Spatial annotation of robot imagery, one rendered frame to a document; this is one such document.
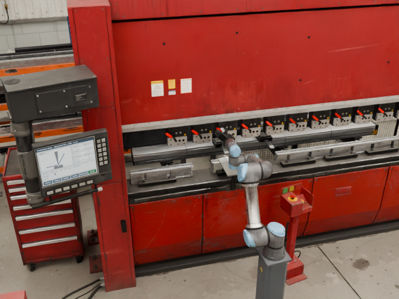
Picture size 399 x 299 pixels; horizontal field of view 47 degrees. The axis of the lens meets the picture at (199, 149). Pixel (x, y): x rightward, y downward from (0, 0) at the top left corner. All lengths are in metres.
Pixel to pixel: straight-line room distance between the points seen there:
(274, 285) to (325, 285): 0.97
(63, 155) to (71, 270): 1.64
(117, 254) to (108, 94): 1.35
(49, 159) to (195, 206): 1.38
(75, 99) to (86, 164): 0.43
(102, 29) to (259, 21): 1.12
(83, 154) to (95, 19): 0.82
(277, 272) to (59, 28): 5.26
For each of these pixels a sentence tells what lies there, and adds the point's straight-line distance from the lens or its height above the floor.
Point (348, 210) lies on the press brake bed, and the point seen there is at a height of 0.35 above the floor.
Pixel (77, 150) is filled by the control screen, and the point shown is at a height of 1.51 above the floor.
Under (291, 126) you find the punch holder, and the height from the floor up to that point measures 1.23.
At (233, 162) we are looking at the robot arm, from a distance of 3.33.
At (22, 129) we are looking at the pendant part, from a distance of 2.90.
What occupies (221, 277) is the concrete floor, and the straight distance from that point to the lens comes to 4.11.
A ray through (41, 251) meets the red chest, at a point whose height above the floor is 0.24.
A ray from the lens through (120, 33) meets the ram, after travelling 3.18.
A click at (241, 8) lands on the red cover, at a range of 3.31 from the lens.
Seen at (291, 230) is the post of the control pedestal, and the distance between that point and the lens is 3.92.
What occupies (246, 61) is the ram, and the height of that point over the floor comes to 1.80.
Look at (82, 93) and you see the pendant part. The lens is 2.79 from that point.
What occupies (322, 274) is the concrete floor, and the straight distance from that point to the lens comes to 4.27.
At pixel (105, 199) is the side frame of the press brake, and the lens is 3.46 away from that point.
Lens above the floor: 2.88
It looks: 29 degrees down
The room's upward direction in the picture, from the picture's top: straight up
